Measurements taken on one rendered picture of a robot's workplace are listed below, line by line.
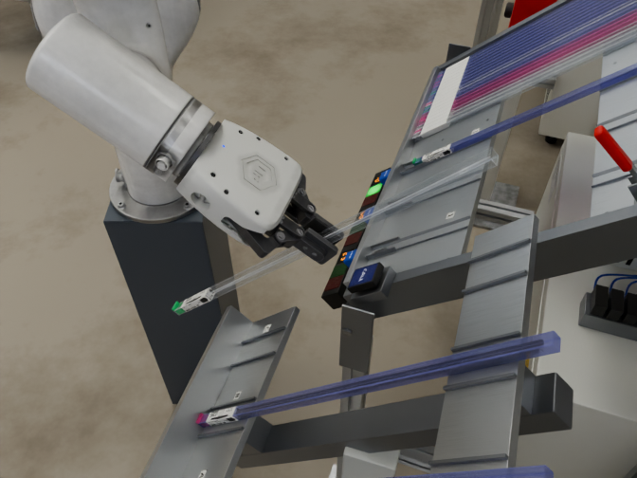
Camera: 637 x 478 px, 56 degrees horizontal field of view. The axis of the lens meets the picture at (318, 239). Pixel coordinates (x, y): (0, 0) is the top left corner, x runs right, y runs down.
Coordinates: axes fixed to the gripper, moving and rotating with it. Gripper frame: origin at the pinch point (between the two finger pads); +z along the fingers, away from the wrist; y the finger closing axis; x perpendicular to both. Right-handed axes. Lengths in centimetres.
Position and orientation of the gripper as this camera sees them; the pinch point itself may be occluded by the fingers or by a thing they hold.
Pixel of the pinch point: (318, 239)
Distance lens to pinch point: 63.6
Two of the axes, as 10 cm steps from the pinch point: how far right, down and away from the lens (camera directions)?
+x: -5.4, 4.3, 7.3
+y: 3.0, -7.1, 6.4
